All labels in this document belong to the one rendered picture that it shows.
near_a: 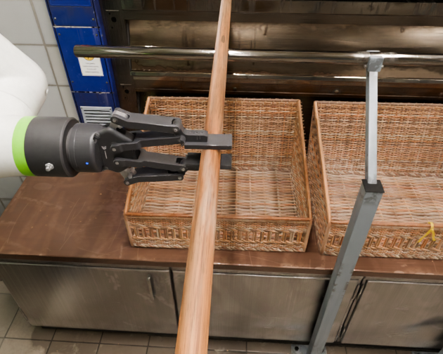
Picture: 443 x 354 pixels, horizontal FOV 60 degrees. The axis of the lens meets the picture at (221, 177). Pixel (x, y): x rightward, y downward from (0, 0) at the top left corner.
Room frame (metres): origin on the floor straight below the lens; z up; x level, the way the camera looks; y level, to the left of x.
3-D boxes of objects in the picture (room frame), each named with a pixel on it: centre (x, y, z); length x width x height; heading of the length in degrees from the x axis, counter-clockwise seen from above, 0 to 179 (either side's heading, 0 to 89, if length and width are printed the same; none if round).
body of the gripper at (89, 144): (0.47, 0.18, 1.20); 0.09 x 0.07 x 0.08; 88
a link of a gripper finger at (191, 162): (0.47, 0.02, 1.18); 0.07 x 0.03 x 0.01; 88
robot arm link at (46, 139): (0.48, 0.25, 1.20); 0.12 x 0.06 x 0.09; 178
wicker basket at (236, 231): (0.99, 0.00, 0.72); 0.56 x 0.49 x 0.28; 88
